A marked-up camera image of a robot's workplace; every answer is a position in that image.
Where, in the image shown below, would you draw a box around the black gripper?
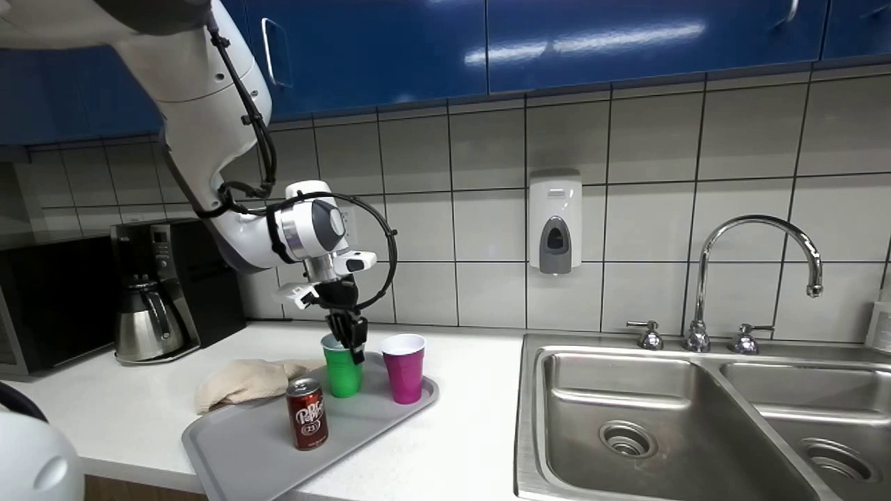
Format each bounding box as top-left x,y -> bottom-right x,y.
318,277 -> 368,363

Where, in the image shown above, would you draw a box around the green plastic cup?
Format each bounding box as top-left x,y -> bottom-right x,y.
320,333 -> 363,398

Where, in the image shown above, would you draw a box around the magenta plastic cup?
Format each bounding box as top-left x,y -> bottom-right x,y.
382,333 -> 423,404

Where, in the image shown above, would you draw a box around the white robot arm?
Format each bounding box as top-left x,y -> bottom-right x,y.
0,0 -> 377,363

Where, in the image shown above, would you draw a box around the grey plastic tray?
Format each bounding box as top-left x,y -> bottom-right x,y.
182,352 -> 441,501

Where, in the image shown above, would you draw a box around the red soda can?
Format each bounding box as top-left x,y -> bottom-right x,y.
288,376 -> 329,451

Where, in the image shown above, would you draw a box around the beige cloth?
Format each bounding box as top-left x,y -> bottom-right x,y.
192,358 -> 318,415

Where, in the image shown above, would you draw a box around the black steel coffee maker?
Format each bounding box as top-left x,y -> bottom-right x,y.
111,219 -> 244,363

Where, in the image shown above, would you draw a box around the steel coffee carafe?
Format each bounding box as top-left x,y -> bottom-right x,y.
116,280 -> 185,363

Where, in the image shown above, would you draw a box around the stainless steel double sink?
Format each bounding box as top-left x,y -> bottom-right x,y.
513,335 -> 891,501

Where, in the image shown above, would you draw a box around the blue upper cabinets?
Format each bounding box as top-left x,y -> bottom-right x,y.
0,0 -> 891,149

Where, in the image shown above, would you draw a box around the black microwave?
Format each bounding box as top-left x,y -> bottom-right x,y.
0,237 -> 121,377

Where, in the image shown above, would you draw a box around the chrome faucet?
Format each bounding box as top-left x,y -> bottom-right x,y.
623,210 -> 828,356

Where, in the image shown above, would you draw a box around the white wall soap dispenser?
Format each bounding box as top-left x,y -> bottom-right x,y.
530,170 -> 583,274

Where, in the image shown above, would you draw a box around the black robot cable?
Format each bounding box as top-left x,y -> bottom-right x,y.
204,22 -> 402,313

